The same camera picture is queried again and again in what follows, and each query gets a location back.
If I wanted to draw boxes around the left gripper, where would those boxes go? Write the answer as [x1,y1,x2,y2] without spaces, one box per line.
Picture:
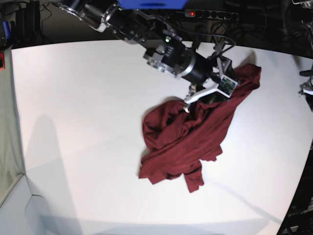
[299,70,313,96]

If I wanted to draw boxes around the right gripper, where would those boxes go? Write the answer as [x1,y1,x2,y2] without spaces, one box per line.
[182,43,239,113]

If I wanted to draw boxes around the dark red t-shirt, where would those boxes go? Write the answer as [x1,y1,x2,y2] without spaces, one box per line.
[138,64,262,192]

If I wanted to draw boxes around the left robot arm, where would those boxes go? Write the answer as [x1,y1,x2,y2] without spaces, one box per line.
[291,0,313,96]

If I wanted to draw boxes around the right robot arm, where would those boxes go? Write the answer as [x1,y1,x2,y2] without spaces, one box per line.
[54,0,239,113]

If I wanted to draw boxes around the black power strip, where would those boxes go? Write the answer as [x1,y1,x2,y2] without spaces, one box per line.
[184,9,239,22]

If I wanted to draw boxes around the blue box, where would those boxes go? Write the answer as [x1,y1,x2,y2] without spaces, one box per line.
[118,0,187,9]

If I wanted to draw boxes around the grey fabric side panel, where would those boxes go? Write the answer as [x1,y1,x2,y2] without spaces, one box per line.
[0,48,25,204]

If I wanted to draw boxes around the red and black device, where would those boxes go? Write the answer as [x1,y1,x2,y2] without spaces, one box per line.
[0,52,5,70]

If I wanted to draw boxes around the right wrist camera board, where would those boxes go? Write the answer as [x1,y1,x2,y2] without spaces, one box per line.
[218,76,238,97]

